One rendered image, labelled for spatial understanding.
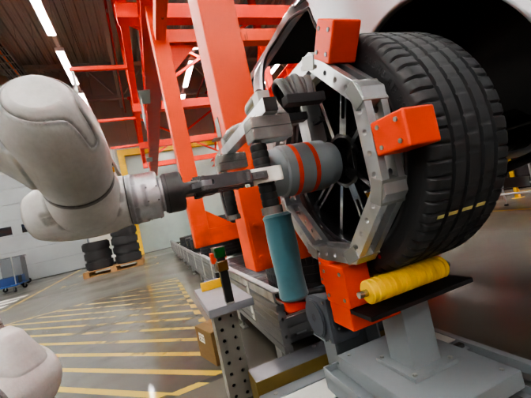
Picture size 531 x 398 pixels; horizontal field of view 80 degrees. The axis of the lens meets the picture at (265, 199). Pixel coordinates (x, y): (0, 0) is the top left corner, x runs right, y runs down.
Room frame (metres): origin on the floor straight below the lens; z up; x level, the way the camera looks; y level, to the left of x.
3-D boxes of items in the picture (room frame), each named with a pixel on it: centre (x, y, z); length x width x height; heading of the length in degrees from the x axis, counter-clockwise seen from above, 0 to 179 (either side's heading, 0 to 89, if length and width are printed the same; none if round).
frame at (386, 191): (0.90, -0.17, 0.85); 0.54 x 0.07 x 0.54; 20
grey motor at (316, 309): (1.28, -0.28, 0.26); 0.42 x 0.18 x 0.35; 110
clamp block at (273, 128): (0.67, -0.04, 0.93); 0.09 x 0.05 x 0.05; 110
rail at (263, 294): (2.57, 0.44, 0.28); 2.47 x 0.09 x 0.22; 20
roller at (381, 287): (0.82, -0.31, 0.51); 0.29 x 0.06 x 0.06; 110
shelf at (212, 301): (1.37, 0.28, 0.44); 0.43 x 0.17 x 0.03; 20
